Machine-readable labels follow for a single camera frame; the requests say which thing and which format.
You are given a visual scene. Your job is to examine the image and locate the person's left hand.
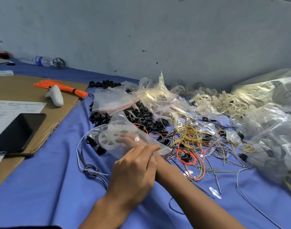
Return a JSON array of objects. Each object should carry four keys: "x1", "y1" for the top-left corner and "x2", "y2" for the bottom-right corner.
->
[{"x1": 106, "y1": 142, "x2": 162, "y2": 209}]

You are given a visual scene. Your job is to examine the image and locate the long yellow green wire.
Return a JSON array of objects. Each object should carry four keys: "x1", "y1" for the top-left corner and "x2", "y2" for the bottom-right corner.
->
[{"x1": 235, "y1": 168, "x2": 283, "y2": 229}]

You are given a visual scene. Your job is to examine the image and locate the pile of black plastic rings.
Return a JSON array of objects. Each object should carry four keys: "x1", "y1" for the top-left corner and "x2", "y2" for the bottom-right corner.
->
[{"x1": 85, "y1": 79, "x2": 171, "y2": 156}]

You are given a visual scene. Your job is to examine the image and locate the white handheld device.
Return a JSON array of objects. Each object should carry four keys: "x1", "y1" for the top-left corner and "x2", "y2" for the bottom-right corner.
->
[{"x1": 44, "y1": 84, "x2": 65, "y2": 107}]

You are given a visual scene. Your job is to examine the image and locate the person's right hand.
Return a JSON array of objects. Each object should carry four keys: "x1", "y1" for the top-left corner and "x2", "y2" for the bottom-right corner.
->
[{"x1": 117, "y1": 132, "x2": 183, "y2": 187}]

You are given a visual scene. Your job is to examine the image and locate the orange tie bundle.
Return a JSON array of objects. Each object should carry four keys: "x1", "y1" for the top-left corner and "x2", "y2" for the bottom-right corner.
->
[{"x1": 33, "y1": 79, "x2": 89, "y2": 99}]

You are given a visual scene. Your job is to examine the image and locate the clear plastic water bottle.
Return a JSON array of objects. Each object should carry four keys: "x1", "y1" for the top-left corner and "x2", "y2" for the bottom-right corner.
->
[{"x1": 18, "y1": 55, "x2": 53, "y2": 68}]

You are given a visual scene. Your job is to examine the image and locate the black round wheel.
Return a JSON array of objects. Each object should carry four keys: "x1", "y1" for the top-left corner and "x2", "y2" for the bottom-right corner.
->
[{"x1": 52, "y1": 57, "x2": 67, "y2": 70}]

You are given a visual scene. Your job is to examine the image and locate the black smartphone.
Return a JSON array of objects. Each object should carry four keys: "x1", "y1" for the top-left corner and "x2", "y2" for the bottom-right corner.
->
[{"x1": 0, "y1": 112, "x2": 48, "y2": 156}]

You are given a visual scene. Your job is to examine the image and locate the clear zip plastic bag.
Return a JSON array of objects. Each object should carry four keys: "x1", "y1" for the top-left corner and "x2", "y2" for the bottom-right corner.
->
[{"x1": 85, "y1": 110, "x2": 173, "y2": 160}]

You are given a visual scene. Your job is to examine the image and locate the stack of plastic bags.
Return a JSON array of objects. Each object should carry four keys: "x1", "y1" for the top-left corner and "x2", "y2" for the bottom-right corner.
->
[{"x1": 91, "y1": 85, "x2": 140, "y2": 115}]

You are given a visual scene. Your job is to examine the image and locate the brown cardboard sheet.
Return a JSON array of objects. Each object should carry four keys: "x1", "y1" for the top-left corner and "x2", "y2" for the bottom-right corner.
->
[{"x1": 0, "y1": 74, "x2": 89, "y2": 192}]

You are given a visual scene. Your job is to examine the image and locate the small white label card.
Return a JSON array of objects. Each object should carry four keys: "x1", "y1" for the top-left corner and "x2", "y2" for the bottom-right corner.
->
[{"x1": 0, "y1": 69, "x2": 15, "y2": 78}]

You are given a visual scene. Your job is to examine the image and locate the white paper sheet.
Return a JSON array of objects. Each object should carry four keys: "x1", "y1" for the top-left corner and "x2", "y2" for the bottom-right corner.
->
[{"x1": 0, "y1": 99, "x2": 48, "y2": 169}]

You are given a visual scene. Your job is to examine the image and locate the person's right forearm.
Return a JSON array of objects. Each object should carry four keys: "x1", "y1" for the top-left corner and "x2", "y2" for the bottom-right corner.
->
[{"x1": 156, "y1": 164, "x2": 247, "y2": 229}]

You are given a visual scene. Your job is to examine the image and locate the orange wire loop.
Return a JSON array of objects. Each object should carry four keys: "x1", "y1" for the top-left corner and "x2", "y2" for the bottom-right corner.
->
[{"x1": 175, "y1": 140, "x2": 208, "y2": 183}]

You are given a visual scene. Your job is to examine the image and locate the pile of large plastic bags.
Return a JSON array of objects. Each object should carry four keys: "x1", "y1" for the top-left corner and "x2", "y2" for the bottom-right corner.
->
[{"x1": 228, "y1": 67, "x2": 291, "y2": 190}]

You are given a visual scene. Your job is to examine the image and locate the blue cloth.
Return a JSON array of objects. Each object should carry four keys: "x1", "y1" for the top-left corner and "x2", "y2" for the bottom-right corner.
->
[{"x1": 0, "y1": 59, "x2": 291, "y2": 229}]

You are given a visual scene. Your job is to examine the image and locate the grey wire bundle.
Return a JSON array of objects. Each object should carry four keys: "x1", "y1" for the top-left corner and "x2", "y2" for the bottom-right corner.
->
[{"x1": 76, "y1": 135, "x2": 111, "y2": 190}]

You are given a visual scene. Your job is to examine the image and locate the pile of white plastic wheels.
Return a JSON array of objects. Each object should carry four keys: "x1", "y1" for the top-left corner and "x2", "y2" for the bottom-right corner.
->
[{"x1": 171, "y1": 83, "x2": 252, "y2": 118}]

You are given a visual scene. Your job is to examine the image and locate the heap of plastic bags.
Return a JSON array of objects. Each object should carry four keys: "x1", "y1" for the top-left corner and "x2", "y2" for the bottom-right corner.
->
[{"x1": 137, "y1": 71, "x2": 200, "y2": 125}]

